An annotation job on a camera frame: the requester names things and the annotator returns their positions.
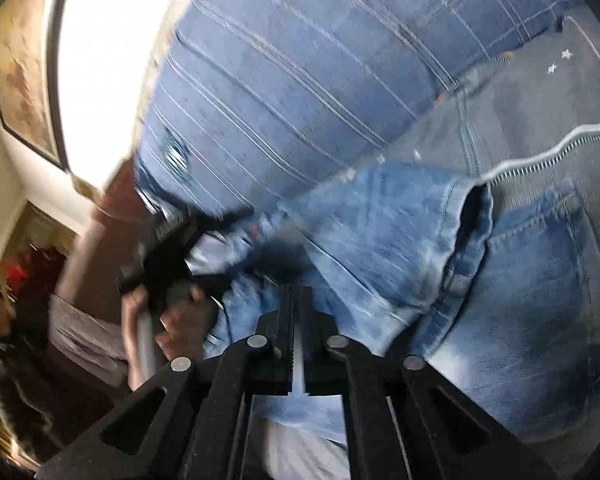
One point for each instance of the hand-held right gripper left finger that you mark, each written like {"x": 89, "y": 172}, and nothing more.
{"x": 285, "y": 340}

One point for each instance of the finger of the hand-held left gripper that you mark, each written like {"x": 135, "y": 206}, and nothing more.
{"x": 215, "y": 220}

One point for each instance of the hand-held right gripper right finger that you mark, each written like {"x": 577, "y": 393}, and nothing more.
{"x": 305, "y": 340}

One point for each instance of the blue denim pants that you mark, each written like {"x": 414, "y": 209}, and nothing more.
{"x": 380, "y": 240}

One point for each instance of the person's left hand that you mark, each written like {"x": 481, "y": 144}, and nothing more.
{"x": 185, "y": 322}

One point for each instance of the gold framed picture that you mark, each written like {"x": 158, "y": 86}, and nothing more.
{"x": 50, "y": 230}

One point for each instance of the red plastic bag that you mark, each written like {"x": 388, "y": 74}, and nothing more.
{"x": 35, "y": 270}

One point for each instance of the blue plaid pillow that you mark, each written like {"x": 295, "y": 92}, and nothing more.
{"x": 305, "y": 85}

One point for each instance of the person's body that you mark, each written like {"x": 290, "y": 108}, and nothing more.
{"x": 15, "y": 390}

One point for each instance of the grey printed bedsheet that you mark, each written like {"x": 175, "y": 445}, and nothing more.
{"x": 530, "y": 110}

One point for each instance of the dark framed wall picture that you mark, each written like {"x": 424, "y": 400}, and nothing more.
{"x": 25, "y": 85}

